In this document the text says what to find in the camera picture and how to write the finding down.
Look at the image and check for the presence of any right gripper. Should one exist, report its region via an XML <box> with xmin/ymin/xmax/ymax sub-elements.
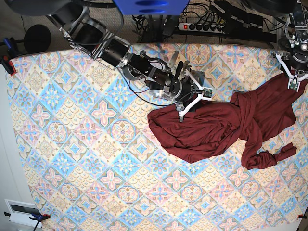
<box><xmin>173</xmin><ymin>61</ymin><xmax>203</xmax><ymax>123</ymax></box>

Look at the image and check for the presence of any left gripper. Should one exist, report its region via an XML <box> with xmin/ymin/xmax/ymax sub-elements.
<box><xmin>271</xmin><ymin>51</ymin><xmax>308</xmax><ymax>83</ymax></box>

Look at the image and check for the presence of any dark red t-shirt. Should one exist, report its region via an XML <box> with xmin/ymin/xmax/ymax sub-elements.
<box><xmin>147</xmin><ymin>74</ymin><xmax>307</xmax><ymax>170</ymax></box>

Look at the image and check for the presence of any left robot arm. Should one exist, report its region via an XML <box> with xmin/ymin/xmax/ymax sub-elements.
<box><xmin>241</xmin><ymin>0</ymin><xmax>308</xmax><ymax>90</ymax></box>

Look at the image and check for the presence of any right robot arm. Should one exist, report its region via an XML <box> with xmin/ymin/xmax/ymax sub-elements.
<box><xmin>6</xmin><ymin>0</ymin><xmax>212</xmax><ymax>122</ymax></box>

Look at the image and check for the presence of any white power strip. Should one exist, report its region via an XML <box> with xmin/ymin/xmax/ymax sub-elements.
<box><xmin>178</xmin><ymin>23</ymin><xmax>224</xmax><ymax>34</ymax></box>

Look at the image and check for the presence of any patterned tablecloth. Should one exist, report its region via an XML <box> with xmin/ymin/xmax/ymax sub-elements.
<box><xmin>6</xmin><ymin>50</ymin><xmax>308</xmax><ymax>231</ymax></box>

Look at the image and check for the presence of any orange clamp lower right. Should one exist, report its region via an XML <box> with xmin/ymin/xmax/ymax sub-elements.
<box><xmin>298</xmin><ymin>214</ymin><xmax>307</xmax><ymax>219</ymax></box>

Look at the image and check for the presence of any black round stool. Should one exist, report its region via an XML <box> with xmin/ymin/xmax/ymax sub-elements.
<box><xmin>24</xmin><ymin>24</ymin><xmax>51</xmax><ymax>54</ymax></box>

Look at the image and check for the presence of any blue orange clamp upper left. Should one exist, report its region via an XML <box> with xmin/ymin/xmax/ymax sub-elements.
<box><xmin>0</xmin><ymin>38</ymin><xmax>16</xmax><ymax>76</ymax></box>

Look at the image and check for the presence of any blue orange clamp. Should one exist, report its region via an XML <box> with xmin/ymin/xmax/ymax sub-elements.
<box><xmin>3</xmin><ymin>211</ymin><xmax>51</xmax><ymax>221</ymax></box>
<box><xmin>0</xmin><ymin>38</ymin><xmax>16</xmax><ymax>76</ymax></box>

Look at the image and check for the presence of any blue orange clamp lower left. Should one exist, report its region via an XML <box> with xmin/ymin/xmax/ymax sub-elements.
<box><xmin>3</xmin><ymin>211</ymin><xmax>51</xmax><ymax>221</ymax></box>

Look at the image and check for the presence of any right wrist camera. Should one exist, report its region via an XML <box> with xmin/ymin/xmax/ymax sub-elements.
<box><xmin>202</xmin><ymin>87</ymin><xmax>213</xmax><ymax>100</ymax></box>

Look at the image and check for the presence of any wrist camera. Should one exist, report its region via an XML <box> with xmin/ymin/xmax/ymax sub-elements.
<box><xmin>202</xmin><ymin>87</ymin><xmax>213</xmax><ymax>100</ymax></box>
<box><xmin>287</xmin><ymin>79</ymin><xmax>300</xmax><ymax>92</ymax></box>

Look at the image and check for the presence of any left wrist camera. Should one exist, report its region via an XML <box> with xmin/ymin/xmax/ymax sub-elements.
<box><xmin>287</xmin><ymin>79</ymin><xmax>300</xmax><ymax>92</ymax></box>

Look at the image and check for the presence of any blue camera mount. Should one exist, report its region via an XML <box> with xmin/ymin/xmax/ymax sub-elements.
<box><xmin>113</xmin><ymin>0</ymin><xmax>189</xmax><ymax>15</ymax></box>

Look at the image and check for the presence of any white wall vent box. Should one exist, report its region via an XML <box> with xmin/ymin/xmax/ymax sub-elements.
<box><xmin>4</xmin><ymin>199</ymin><xmax>40</xmax><ymax>228</ymax></box>

